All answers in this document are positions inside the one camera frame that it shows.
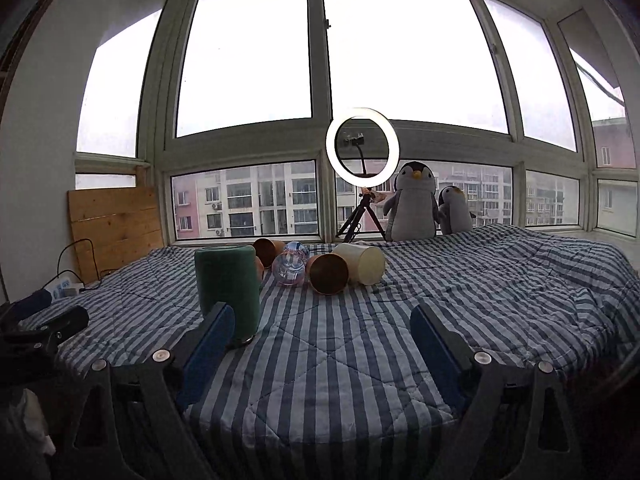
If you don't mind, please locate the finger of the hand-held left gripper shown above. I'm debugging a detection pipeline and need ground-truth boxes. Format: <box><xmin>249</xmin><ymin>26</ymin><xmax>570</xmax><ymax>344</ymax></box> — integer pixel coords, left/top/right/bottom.
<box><xmin>0</xmin><ymin>288</ymin><xmax>54</xmax><ymax>327</ymax></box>
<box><xmin>4</xmin><ymin>304</ymin><xmax>91</xmax><ymax>347</ymax></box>

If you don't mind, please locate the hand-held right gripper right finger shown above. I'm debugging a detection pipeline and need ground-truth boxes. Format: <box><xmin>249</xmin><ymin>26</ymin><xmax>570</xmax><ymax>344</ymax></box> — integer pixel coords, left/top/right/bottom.
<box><xmin>409</xmin><ymin>301</ymin><xmax>591</xmax><ymax>480</ymax></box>

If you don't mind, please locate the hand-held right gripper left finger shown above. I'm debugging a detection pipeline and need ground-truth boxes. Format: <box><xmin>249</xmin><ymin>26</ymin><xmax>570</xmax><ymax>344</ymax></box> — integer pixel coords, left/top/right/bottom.
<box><xmin>60</xmin><ymin>301</ymin><xmax>237</xmax><ymax>480</ymax></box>

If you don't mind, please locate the green cup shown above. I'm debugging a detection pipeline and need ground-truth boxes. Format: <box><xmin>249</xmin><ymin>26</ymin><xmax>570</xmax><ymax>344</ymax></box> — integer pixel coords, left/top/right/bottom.
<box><xmin>194</xmin><ymin>244</ymin><xmax>262</xmax><ymax>347</ymax></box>

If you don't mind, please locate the brown cup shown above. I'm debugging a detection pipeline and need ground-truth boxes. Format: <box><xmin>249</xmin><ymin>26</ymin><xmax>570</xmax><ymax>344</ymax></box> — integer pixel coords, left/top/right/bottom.
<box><xmin>306</xmin><ymin>253</ymin><xmax>350</xmax><ymax>295</ymax></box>
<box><xmin>252</xmin><ymin>238</ymin><xmax>286</xmax><ymax>269</ymax></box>

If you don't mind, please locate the cream cup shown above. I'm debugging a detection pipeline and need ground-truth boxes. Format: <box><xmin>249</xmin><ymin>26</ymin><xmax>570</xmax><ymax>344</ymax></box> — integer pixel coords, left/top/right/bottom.
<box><xmin>331</xmin><ymin>242</ymin><xmax>387</xmax><ymax>287</ymax></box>

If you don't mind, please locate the white power strip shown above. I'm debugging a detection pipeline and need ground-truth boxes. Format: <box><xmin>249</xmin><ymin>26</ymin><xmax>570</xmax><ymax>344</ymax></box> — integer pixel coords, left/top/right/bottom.
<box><xmin>46</xmin><ymin>279</ymin><xmax>87</xmax><ymax>302</ymax></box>

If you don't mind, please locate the white cloth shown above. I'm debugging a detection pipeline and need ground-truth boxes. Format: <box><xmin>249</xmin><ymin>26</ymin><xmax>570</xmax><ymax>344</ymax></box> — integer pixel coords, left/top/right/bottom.
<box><xmin>0</xmin><ymin>389</ymin><xmax>57</xmax><ymax>457</ymax></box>

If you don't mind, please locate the blue striped blanket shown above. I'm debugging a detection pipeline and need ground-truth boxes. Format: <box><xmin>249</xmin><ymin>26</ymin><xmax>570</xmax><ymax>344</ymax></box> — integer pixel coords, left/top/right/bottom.
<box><xmin>17</xmin><ymin>222</ymin><xmax>640</xmax><ymax>480</ymax></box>

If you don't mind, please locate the wooden board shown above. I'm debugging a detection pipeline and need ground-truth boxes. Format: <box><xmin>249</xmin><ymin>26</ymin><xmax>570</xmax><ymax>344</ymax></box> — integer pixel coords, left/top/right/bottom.
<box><xmin>68</xmin><ymin>185</ymin><xmax>166</xmax><ymax>285</ymax></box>

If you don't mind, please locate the small penguin plush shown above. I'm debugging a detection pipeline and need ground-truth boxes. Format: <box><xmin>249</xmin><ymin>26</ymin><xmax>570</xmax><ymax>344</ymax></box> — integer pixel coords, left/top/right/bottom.
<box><xmin>437</xmin><ymin>185</ymin><xmax>477</xmax><ymax>236</ymax></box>

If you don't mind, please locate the large penguin plush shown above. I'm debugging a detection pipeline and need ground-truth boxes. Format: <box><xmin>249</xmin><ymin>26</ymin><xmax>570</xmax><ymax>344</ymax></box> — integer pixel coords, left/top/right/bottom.
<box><xmin>383</xmin><ymin>160</ymin><xmax>442</xmax><ymax>242</ymax></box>

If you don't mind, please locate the black tripod stand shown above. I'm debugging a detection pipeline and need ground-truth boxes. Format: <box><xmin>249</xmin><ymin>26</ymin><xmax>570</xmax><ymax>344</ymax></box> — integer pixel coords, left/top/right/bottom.
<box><xmin>335</xmin><ymin>157</ymin><xmax>387</xmax><ymax>244</ymax></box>

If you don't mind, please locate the black power cable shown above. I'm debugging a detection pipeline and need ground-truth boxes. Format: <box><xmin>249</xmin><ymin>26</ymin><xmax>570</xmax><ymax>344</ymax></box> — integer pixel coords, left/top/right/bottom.
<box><xmin>56</xmin><ymin>238</ymin><xmax>117</xmax><ymax>292</ymax></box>

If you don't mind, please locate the white ring light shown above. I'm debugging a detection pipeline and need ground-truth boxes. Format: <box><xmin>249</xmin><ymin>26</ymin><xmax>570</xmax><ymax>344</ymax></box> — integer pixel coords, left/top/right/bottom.
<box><xmin>325</xmin><ymin>107</ymin><xmax>401</xmax><ymax>186</ymax></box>

